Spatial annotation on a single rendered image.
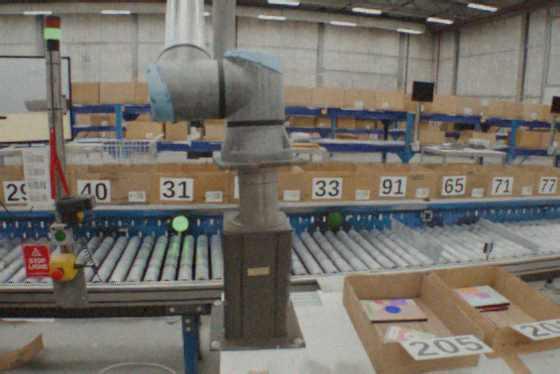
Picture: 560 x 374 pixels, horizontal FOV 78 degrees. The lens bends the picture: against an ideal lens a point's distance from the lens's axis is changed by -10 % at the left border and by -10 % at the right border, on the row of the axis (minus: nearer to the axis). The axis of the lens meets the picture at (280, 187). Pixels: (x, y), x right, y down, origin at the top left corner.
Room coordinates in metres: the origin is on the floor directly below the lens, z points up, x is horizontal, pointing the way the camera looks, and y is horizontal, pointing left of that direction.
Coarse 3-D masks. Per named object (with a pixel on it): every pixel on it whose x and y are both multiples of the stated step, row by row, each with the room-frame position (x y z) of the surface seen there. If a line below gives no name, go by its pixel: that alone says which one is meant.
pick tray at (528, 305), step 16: (432, 272) 1.17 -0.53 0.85; (448, 272) 1.20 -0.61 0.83; (464, 272) 1.21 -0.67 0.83; (480, 272) 1.21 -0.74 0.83; (496, 272) 1.22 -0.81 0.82; (448, 288) 1.06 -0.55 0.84; (496, 288) 1.20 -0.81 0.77; (512, 288) 1.12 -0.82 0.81; (528, 288) 1.05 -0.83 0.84; (464, 304) 0.96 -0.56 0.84; (512, 304) 1.09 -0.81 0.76; (528, 304) 1.03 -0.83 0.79; (544, 304) 0.97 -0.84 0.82; (480, 320) 0.88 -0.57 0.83; (496, 320) 0.99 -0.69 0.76; (512, 320) 0.99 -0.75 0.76; (528, 320) 0.99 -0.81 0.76; (544, 320) 0.95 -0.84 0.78; (496, 336) 0.81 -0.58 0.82; (512, 336) 0.82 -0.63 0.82; (496, 352) 0.82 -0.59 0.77; (512, 352) 0.82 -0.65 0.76; (528, 352) 0.83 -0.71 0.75
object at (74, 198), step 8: (64, 200) 1.11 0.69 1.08; (72, 200) 1.11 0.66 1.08; (80, 200) 1.11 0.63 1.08; (88, 200) 1.12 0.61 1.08; (64, 208) 1.10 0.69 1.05; (72, 208) 1.10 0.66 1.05; (80, 208) 1.11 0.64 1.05; (88, 208) 1.12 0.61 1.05; (64, 216) 1.12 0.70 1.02; (72, 216) 1.12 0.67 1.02; (80, 216) 1.13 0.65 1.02; (72, 224) 1.11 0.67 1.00
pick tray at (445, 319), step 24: (360, 288) 1.14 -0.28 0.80; (384, 288) 1.15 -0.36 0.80; (408, 288) 1.16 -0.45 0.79; (432, 288) 1.08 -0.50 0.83; (360, 312) 0.94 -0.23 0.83; (432, 312) 1.05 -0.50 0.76; (456, 312) 0.93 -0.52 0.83; (360, 336) 0.92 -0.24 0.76; (384, 336) 0.92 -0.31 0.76; (456, 336) 0.90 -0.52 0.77; (480, 336) 0.79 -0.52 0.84; (384, 360) 0.76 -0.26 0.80; (408, 360) 0.77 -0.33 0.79; (432, 360) 0.77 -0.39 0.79; (456, 360) 0.78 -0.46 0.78
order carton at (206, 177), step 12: (156, 168) 2.04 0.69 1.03; (168, 168) 2.08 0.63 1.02; (180, 168) 2.09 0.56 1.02; (192, 168) 2.11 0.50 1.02; (204, 168) 2.12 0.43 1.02; (216, 168) 2.13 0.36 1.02; (156, 180) 1.79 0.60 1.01; (192, 180) 1.82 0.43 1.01; (204, 180) 1.84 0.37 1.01; (216, 180) 1.85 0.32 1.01; (156, 192) 1.79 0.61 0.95; (192, 192) 1.82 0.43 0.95; (204, 192) 1.84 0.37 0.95; (156, 204) 1.79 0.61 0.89; (168, 204) 1.80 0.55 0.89; (180, 204) 1.81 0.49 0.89; (192, 204) 1.82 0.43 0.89
